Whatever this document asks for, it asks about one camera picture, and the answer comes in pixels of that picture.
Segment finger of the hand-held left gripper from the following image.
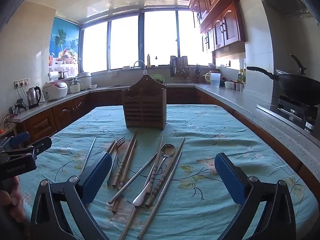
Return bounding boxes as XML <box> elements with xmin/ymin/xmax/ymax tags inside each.
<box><xmin>0</xmin><ymin>132</ymin><xmax>30</xmax><ymax>153</ymax></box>
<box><xmin>25</xmin><ymin>136</ymin><xmax>52</xmax><ymax>159</ymax></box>

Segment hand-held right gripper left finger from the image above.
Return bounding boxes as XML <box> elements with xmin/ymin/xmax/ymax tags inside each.
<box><xmin>30</xmin><ymin>152</ymin><xmax>113</xmax><ymax>240</ymax></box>

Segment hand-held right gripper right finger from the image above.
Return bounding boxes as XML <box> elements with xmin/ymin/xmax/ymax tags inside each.
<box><xmin>214</xmin><ymin>152</ymin><xmax>297</xmax><ymax>240</ymax></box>

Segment wooden utensil holder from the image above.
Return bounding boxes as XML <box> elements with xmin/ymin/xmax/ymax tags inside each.
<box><xmin>121</xmin><ymin>74</ymin><xmax>167</xmax><ymax>130</ymax></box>

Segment person's left hand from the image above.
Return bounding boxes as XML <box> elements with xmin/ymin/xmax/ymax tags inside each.
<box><xmin>0</xmin><ymin>176</ymin><xmax>26</xmax><ymax>223</ymax></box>

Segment wooden base cabinets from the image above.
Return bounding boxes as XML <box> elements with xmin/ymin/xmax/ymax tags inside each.
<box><xmin>16</xmin><ymin>85</ymin><xmax>320</xmax><ymax>198</ymax></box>

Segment metal fork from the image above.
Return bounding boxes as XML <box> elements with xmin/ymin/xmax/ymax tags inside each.
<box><xmin>107</xmin><ymin>136</ymin><xmax>126</xmax><ymax>188</ymax></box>

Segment steel electric kettle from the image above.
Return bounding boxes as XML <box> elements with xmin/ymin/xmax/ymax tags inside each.
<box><xmin>27</xmin><ymin>86</ymin><xmax>42</xmax><ymax>109</ymax></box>

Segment floral teal tablecloth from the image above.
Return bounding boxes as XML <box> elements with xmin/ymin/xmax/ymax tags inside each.
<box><xmin>19</xmin><ymin>104</ymin><xmax>319</xmax><ymax>240</ymax></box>

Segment white rice cooker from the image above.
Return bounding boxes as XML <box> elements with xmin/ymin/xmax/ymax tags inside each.
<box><xmin>42</xmin><ymin>81</ymin><xmax>68</xmax><ymax>102</ymax></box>

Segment small white blender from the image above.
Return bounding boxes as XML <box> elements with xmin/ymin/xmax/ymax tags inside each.
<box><xmin>69</xmin><ymin>77</ymin><xmax>82</xmax><ymax>93</ymax></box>

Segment metal spoon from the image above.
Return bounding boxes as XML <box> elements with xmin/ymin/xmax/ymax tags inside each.
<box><xmin>132</xmin><ymin>143</ymin><xmax>177</xmax><ymax>207</ymax></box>

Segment grey kitchen countertop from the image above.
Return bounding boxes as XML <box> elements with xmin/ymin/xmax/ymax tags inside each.
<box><xmin>5</xmin><ymin>83</ymin><xmax>320</xmax><ymax>160</ymax></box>

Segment large white cooker pot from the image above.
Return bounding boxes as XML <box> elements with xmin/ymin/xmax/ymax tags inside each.
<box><xmin>77</xmin><ymin>72</ymin><xmax>92</xmax><ymax>90</ymax></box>

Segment gas stove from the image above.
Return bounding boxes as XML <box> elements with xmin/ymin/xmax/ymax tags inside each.
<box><xmin>256</xmin><ymin>95</ymin><xmax>320</xmax><ymax>133</ymax></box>

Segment black wok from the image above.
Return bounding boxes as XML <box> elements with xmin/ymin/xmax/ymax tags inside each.
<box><xmin>246</xmin><ymin>53</ymin><xmax>320</xmax><ymax>105</ymax></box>

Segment curved steel faucet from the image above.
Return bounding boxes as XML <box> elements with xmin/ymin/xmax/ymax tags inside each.
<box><xmin>133</xmin><ymin>60</ymin><xmax>147</xmax><ymax>77</ymax></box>

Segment dish drying rack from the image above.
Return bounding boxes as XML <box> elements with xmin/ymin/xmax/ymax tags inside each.
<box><xmin>170</xmin><ymin>55</ymin><xmax>190</xmax><ymax>79</ymax></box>

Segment large kitchen window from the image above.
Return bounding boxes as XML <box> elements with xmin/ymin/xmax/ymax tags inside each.
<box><xmin>79</xmin><ymin>9</ymin><xmax>215</xmax><ymax>73</ymax></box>

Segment wall power sockets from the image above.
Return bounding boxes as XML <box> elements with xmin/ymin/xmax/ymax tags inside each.
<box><xmin>14</xmin><ymin>78</ymin><xmax>30</xmax><ymax>88</ymax></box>

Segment clear jug with green handle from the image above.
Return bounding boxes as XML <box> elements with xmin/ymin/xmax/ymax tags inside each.
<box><xmin>205</xmin><ymin>71</ymin><xmax>222</xmax><ymax>87</ymax></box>

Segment palm and fruit wall poster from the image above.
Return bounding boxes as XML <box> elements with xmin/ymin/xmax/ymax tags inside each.
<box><xmin>49</xmin><ymin>17</ymin><xmax>80</xmax><ymax>72</ymax></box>

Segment wooden wall cabinets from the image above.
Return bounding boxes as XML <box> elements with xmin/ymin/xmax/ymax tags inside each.
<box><xmin>189</xmin><ymin>0</ymin><xmax>248</xmax><ymax>53</ymax></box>

